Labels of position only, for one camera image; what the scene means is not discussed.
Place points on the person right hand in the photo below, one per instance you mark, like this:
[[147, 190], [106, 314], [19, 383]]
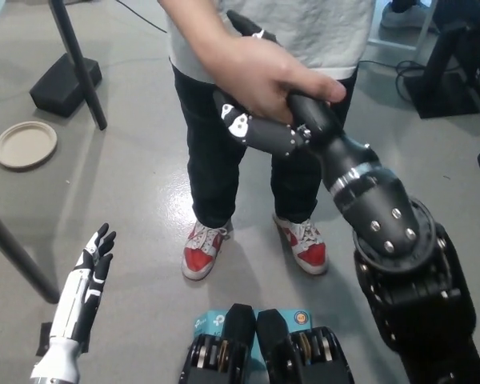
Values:
[[256, 76]]

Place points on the robot right hand black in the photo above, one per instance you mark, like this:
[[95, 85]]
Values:
[[316, 124]]

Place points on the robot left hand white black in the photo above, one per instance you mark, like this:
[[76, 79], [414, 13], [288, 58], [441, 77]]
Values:
[[80, 292]]

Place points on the robot left torso block black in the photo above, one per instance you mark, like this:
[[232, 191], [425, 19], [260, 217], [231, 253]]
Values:
[[238, 324]]

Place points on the black tape patch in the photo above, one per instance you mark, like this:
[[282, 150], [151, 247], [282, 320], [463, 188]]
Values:
[[43, 340]]

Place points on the black table leg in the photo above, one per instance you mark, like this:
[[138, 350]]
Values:
[[18, 250]]

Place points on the red white left sneaker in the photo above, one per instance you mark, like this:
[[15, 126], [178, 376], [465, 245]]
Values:
[[308, 250]]

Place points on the red white sneaker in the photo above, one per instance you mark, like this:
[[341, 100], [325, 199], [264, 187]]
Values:
[[308, 250], [202, 256]]

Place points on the red white right sneaker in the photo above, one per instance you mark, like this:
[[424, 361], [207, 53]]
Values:
[[202, 256]]

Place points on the teal cardboard box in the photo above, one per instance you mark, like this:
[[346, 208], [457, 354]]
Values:
[[210, 320]]

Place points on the grey sneaker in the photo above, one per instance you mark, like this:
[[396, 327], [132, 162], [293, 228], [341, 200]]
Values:
[[404, 18]]

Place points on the black monitor stand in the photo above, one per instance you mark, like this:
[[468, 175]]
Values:
[[448, 80]]

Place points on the beige paper plate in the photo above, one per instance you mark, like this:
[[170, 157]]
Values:
[[25, 146]]

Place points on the black slanted pole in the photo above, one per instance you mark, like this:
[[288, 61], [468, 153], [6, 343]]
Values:
[[78, 60]]

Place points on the black foam block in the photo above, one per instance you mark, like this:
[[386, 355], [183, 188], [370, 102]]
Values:
[[60, 90]]

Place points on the white metal table frame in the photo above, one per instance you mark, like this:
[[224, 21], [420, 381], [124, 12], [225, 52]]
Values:
[[388, 43]]

